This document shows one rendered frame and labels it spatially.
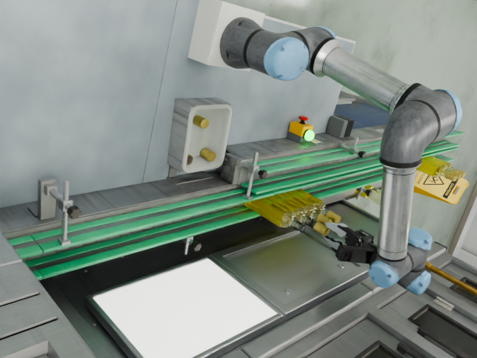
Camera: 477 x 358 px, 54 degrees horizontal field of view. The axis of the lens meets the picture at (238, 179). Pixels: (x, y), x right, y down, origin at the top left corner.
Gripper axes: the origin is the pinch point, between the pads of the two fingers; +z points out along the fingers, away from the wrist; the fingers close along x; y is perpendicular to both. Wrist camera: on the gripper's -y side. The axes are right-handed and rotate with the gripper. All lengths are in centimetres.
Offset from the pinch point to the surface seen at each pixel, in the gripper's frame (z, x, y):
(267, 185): 25.2, 6.3, -3.8
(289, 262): 4.6, -12.7, -8.5
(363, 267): -11.0, -11.7, 12.6
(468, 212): 116, -168, 582
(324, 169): 28.0, 6.5, 33.4
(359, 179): 28, -3, 65
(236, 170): 30.2, 11.6, -16.0
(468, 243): 99, -215, 585
